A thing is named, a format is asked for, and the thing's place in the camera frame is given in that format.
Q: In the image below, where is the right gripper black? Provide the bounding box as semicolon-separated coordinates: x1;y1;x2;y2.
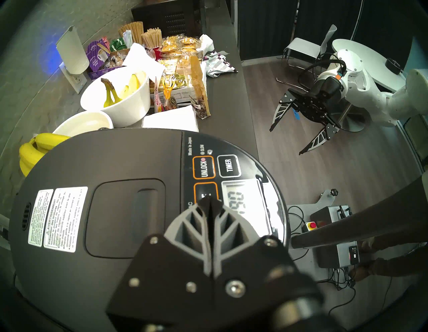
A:
270;90;341;155

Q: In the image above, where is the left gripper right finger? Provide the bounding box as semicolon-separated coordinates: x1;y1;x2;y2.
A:
213;197;318;315

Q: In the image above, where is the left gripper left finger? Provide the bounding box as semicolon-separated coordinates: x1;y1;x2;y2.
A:
106;196;213;322

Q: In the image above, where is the black electric water dispenser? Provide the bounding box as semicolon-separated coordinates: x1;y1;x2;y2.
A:
8;129;290;332

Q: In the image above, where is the grey box with red button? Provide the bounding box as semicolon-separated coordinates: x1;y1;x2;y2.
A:
306;205;353;232

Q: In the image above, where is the white chair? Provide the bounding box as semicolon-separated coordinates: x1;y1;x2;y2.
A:
276;24;338;91

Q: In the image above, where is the grey control box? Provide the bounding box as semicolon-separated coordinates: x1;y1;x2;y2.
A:
316;241;361;269

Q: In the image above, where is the round white table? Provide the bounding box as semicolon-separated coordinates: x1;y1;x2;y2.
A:
332;38;407;133

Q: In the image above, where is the white checkered cloth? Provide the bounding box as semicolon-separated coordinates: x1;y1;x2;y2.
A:
199;34;238;78

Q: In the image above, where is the black object on white table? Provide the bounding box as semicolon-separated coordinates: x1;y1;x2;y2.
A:
385;58;403;75

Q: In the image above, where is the white cardboard snack box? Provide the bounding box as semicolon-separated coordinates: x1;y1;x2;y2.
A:
150;59;208;104

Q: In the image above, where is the person lower leg with shoe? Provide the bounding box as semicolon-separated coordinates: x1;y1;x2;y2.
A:
349;233;428;282

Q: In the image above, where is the white napkin stack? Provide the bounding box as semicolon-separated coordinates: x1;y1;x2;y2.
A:
142;105;199;133

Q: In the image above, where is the yellow plastic clip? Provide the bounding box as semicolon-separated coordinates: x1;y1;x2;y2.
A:
163;75;174;101

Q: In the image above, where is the yellow cookie packet pile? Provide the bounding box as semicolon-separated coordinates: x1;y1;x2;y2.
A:
160;35;204;69

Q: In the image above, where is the pink snack packet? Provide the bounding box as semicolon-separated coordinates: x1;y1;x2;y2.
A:
153;77;164;113

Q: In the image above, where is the dark wooden side cabinet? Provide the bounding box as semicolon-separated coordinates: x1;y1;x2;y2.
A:
131;0;231;37

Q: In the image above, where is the large white bowl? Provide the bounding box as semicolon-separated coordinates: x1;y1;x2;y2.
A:
80;66;151;128

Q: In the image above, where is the short wooden stir stick bundle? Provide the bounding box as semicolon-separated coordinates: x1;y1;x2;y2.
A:
141;28;163;49

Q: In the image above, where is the white paper sheet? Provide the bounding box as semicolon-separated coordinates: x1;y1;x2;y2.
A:
122;43;166;82

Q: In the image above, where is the banana with brown stem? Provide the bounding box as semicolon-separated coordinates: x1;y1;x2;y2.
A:
101;73;141;108

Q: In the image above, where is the yellow banana bunch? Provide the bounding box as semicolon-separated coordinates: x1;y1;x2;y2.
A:
18;133;71;177

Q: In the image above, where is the tall wooden stir stick bundle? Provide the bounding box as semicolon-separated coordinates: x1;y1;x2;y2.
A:
118;21;144;46

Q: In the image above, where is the green tea packet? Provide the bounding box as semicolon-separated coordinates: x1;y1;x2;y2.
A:
110;37;129;52

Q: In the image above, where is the white outlet behind air freshener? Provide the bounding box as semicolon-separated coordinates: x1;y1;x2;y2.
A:
60;62;88;95

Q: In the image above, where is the purple snack box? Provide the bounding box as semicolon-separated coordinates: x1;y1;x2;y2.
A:
85;37;111;72

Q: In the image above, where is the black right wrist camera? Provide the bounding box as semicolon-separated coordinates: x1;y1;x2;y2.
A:
314;76;345;100

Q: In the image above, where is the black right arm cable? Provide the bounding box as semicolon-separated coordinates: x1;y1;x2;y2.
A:
298;52;346;91

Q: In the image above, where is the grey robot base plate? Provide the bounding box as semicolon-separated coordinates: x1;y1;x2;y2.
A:
288;188;339;281

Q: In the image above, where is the black floor cable bundle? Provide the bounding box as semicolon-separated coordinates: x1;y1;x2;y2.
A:
288;206;395;315

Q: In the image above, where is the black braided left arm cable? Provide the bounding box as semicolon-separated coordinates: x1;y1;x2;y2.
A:
291;174;428;250

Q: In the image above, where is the white pedestal bowl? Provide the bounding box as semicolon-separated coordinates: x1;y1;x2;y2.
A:
53;110;114;137

